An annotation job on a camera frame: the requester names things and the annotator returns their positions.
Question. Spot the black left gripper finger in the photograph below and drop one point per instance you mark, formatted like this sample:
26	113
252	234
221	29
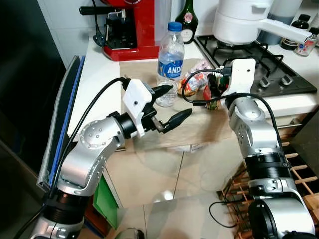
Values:
177	119
162	90

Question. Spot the colourful snack bag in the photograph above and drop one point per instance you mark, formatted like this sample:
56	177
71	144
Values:
197	79

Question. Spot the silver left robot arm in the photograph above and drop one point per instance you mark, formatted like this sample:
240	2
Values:
92	142

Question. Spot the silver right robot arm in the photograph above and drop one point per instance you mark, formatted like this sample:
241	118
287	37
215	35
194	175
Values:
259	134

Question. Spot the tan paper mat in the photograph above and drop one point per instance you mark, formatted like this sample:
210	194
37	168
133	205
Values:
199	127

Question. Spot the clear blue-capped water bottle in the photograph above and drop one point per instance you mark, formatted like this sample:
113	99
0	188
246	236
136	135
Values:
170	64

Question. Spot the red coffee machine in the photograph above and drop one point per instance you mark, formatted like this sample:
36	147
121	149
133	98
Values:
132	35

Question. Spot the black gas hob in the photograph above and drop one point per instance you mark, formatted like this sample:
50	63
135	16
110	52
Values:
279	72

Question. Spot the dark green glass bottle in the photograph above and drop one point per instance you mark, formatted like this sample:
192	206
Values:
187	22

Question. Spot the green plastic box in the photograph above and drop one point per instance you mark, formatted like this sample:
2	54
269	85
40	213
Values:
105	201

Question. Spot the small dark sauce bottle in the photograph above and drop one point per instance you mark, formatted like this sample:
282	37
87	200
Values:
294	36

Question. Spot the grey cylindrical container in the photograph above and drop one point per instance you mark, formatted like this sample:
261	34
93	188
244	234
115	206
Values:
279	15

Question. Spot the small clear red-label bottle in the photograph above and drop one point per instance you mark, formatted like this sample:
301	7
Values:
306	45

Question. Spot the dark grey panel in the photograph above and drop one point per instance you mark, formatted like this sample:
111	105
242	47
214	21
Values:
309	134

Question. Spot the wooden wine rack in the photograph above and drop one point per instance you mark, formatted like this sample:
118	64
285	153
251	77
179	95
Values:
299	169

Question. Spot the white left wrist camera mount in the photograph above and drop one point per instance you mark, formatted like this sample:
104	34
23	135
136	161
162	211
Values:
135	102

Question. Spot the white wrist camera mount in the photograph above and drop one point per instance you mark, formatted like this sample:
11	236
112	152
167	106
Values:
241	74
135	102

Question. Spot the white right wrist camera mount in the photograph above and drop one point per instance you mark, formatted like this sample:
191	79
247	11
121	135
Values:
241	74

